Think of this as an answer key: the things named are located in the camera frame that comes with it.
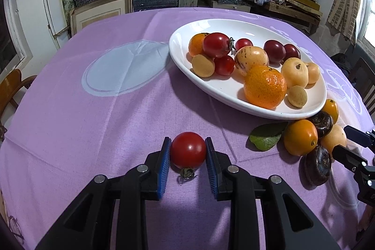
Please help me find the large pale yellow pear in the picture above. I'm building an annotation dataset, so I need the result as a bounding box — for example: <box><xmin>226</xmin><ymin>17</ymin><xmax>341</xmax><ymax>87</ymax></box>
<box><xmin>281</xmin><ymin>58</ymin><xmax>308</xmax><ymax>88</ymax></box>

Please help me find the small red cherry tomato plate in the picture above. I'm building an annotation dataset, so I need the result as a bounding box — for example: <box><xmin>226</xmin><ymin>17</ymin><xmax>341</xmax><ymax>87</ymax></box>
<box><xmin>235</xmin><ymin>38</ymin><xmax>253</xmax><ymax>51</ymax></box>

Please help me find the large red tomato in plate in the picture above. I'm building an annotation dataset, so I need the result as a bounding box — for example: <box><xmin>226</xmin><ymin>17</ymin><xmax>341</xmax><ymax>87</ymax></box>
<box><xmin>203</xmin><ymin>32</ymin><xmax>234</xmax><ymax>58</ymax></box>

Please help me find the yellow apricot fruit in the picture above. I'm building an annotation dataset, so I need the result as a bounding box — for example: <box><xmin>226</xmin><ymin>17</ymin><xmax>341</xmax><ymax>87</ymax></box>
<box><xmin>305</xmin><ymin>62</ymin><xmax>320</xmax><ymax>84</ymax></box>

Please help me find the speckled yellow pepino melon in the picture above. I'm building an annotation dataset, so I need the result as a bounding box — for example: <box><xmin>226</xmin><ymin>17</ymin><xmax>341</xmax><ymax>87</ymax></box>
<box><xmin>234</xmin><ymin>46</ymin><xmax>269</xmax><ymax>76</ymax></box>

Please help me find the dark wooden chair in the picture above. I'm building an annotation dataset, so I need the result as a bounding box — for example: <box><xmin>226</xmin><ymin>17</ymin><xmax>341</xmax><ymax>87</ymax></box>
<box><xmin>348</xmin><ymin>57</ymin><xmax>374</xmax><ymax>116</ymax></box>

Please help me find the small tan longan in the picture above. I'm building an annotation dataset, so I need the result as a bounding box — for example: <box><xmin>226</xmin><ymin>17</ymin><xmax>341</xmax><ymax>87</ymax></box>
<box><xmin>191</xmin><ymin>54</ymin><xmax>215</xmax><ymax>78</ymax></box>

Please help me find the small red cherry tomato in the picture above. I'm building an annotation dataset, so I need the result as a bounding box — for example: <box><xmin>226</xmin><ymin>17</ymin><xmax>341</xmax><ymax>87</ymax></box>
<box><xmin>214</xmin><ymin>55</ymin><xmax>235</xmax><ymax>76</ymax></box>

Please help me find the pale yellow round pear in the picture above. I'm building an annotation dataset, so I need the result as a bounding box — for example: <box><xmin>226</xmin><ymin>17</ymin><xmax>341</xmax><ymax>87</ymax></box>
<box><xmin>320</xmin><ymin>124</ymin><xmax>347</xmax><ymax>154</ymax></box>

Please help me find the cardboard framed box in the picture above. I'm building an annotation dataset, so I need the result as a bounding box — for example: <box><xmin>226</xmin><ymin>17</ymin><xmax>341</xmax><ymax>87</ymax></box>
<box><xmin>71</xmin><ymin>0</ymin><xmax>134</xmax><ymax>36</ymax></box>

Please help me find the dark mangosteen front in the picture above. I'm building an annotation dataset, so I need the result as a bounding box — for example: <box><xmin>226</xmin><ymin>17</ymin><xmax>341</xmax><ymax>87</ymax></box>
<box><xmin>304</xmin><ymin>145</ymin><xmax>332</xmax><ymax>187</ymax></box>

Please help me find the purple printed tablecloth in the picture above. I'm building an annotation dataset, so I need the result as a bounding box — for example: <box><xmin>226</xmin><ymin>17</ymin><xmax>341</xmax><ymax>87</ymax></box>
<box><xmin>1</xmin><ymin>8</ymin><xmax>374</xmax><ymax>249</ymax></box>

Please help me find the white oval plate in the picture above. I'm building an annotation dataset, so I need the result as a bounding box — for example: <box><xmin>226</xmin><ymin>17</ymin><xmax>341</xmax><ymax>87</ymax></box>
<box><xmin>169</xmin><ymin>19</ymin><xmax>327</xmax><ymax>120</ymax></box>

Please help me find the dark red plum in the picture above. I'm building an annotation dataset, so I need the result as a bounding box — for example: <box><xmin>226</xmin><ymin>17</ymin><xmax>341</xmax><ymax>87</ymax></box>
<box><xmin>264</xmin><ymin>40</ymin><xmax>286</xmax><ymax>63</ymax></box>

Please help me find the large orange mandarin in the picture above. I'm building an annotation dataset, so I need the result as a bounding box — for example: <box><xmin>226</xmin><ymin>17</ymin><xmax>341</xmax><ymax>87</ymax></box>
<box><xmin>244</xmin><ymin>66</ymin><xmax>287</xmax><ymax>110</ymax></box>

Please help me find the brown wooden chair left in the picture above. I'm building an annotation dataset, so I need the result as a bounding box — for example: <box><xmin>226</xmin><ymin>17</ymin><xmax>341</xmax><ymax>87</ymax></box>
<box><xmin>0</xmin><ymin>68</ymin><xmax>37</xmax><ymax>116</ymax></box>

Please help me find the small orange mandarin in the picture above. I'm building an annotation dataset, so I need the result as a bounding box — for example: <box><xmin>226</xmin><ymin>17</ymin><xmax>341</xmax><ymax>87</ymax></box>
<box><xmin>188</xmin><ymin>33</ymin><xmax>209</xmax><ymax>57</ymax></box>

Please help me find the large red tomato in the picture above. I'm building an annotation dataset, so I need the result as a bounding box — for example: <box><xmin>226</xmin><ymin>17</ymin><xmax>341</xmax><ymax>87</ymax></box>
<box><xmin>203</xmin><ymin>32</ymin><xmax>234</xmax><ymax>58</ymax></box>
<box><xmin>170</xmin><ymin>131</ymin><xmax>206</xmax><ymax>169</ymax></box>

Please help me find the orange tomato near plate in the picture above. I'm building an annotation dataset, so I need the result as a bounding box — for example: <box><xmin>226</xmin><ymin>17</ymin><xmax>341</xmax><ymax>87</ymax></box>
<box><xmin>283</xmin><ymin>119</ymin><xmax>318</xmax><ymax>157</ymax></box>

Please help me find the orange yellow tomato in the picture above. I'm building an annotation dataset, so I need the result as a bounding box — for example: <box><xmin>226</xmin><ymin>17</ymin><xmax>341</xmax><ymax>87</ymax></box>
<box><xmin>322</xmin><ymin>99</ymin><xmax>339</xmax><ymax>124</ymax></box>

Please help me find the green leaf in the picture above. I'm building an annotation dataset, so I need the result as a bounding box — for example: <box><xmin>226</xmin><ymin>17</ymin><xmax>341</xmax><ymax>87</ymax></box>
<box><xmin>248</xmin><ymin>121</ymin><xmax>288</xmax><ymax>152</ymax></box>

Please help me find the dark purple mangosteen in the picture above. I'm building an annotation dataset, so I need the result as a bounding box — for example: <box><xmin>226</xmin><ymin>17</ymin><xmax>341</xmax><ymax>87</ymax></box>
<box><xmin>308</xmin><ymin>111</ymin><xmax>334</xmax><ymax>138</ymax></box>

